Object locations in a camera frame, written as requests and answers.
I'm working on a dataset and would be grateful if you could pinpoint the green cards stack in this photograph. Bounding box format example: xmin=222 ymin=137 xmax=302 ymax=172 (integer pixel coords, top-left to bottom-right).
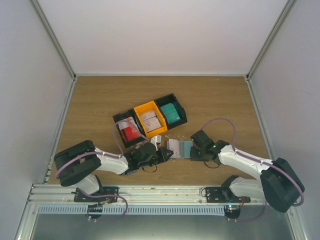
xmin=160 ymin=103 xmax=181 ymax=124

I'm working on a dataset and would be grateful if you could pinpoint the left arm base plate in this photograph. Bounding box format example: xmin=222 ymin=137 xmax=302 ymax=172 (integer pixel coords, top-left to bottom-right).
xmin=71 ymin=186 xmax=119 ymax=204

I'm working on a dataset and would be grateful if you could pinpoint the grey slotted cable duct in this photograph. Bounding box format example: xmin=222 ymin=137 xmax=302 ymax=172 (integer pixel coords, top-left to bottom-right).
xmin=38 ymin=204 xmax=225 ymax=216

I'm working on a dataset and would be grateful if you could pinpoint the black bin with green cards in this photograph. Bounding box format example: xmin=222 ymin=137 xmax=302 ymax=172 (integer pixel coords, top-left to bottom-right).
xmin=154 ymin=93 xmax=188 ymax=130

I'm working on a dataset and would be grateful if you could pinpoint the yellow plastic bin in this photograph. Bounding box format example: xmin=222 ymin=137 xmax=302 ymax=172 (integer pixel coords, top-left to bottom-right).
xmin=133 ymin=100 xmax=168 ymax=139

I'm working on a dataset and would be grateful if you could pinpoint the black bin with red cards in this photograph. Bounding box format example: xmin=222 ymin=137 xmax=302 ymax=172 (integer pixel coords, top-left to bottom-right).
xmin=112 ymin=108 xmax=145 ymax=148

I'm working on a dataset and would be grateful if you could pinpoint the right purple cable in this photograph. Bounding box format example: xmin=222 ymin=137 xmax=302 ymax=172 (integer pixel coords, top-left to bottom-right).
xmin=199 ymin=117 xmax=306 ymax=223

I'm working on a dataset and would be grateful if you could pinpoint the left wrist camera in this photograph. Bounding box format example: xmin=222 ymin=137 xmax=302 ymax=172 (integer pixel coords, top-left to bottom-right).
xmin=150 ymin=134 xmax=162 ymax=151

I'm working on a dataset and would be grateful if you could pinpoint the purple cable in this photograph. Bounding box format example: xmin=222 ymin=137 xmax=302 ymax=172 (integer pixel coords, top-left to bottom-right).
xmin=54 ymin=121 xmax=151 ymax=222
xmin=199 ymin=117 xmax=306 ymax=223

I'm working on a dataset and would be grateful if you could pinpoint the red cards stack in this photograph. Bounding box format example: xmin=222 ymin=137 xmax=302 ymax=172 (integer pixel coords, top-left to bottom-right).
xmin=118 ymin=117 xmax=140 ymax=142

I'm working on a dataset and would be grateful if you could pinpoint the white credit card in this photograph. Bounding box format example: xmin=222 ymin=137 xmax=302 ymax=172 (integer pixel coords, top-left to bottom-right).
xmin=167 ymin=138 xmax=180 ymax=159

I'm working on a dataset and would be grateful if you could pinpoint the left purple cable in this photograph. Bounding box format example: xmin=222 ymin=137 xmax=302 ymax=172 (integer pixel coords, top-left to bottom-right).
xmin=54 ymin=121 xmax=151 ymax=222

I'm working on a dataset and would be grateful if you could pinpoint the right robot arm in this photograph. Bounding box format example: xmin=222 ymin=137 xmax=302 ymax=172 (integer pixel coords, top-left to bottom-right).
xmin=190 ymin=130 xmax=305 ymax=213

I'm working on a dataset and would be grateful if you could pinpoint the white cards stack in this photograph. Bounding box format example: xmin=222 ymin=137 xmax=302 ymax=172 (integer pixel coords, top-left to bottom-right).
xmin=140 ymin=110 xmax=161 ymax=133

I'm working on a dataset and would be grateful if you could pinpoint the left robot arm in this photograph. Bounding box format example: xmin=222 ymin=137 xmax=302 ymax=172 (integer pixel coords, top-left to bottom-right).
xmin=54 ymin=140 xmax=174 ymax=202

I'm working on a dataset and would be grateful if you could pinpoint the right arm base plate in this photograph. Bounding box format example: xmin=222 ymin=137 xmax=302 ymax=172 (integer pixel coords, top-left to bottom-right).
xmin=200 ymin=186 xmax=251 ymax=204

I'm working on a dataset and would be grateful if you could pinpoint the aluminium front rail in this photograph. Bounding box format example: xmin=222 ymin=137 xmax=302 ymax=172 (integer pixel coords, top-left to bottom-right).
xmin=27 ymin=184 xmax=298 ymax=205

